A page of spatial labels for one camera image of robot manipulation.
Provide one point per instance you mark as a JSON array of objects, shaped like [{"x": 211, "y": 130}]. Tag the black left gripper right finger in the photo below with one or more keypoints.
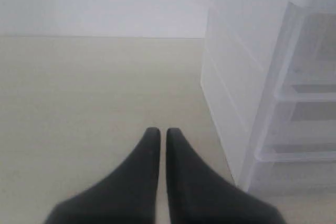
[{"x": 197, "y": 194}]

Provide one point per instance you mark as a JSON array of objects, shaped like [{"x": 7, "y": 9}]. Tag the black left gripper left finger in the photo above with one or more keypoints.
[{"x": 127, "y": 195}]

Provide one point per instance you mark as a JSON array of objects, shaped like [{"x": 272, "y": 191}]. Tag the bottom wide translucent drawer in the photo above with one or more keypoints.
[{"x": 298, "y": 177}]

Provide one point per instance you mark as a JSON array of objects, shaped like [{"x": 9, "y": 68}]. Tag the wide translucent drawer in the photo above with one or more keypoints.
[
  {"x": 298, "y": 131},
  {"x": 298, "y": 177}
]

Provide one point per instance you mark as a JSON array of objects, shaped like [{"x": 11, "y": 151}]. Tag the middle wide translucent drawer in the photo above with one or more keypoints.
[{"x": 298, "y": 131}]

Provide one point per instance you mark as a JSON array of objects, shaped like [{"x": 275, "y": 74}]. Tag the translucent white drawer cabinet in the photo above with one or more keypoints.
[{"x": 245, "y": 47}]

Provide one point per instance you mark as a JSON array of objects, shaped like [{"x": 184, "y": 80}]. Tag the upper left translucent drawer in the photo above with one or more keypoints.
[{"x": 308, "y": 69}]

